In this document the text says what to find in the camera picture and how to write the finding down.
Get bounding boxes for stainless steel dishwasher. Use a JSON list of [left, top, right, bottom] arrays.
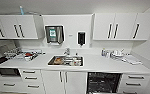
[[86, 71, 123, 94]]

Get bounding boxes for chrome faucet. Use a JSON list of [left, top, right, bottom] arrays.
[[63, 47, 72, 56]]

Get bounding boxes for black soap dispenser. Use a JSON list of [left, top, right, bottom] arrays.
[[77, 30, 87, 47]]

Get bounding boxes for white mug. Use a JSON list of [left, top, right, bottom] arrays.
[[72, 57, 82, 66]]

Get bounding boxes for stainless steel sink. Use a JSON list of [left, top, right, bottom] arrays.
[[46, 54, 86, 68]]

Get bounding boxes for orange food container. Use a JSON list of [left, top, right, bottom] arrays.
[[53, 57, 64, 65]]

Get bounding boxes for steel paper towel dispenser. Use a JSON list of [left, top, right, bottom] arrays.
[[44, 24, 65, 46]]

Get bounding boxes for blue dish soap bottle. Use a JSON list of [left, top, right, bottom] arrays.
[[101, 48, 107, 57]]

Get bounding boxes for small white bottle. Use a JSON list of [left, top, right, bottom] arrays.
[[105, 50, 111, 58]]

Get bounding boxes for white two-door sink cabinet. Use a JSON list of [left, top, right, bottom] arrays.
[[40, 69, 89, 94]]

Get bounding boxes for white three-drawer unit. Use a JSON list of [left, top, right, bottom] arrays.
[[18, 67, 46, 94]]

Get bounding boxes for white dishes on counter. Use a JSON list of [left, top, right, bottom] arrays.
[[122, 55, 143, 66]]

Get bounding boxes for blue spray bottle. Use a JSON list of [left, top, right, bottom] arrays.
[[19, 5, 25, 16]]

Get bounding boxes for narrow white drawer unit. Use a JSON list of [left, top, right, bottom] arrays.
[[118, 72, 150, 94]]

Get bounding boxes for built-in black microwave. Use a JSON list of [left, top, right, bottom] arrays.
[[0, 67, 22, 78]]

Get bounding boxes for wide white drawer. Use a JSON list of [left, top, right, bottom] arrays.
[[0, 76, 24, 93]]

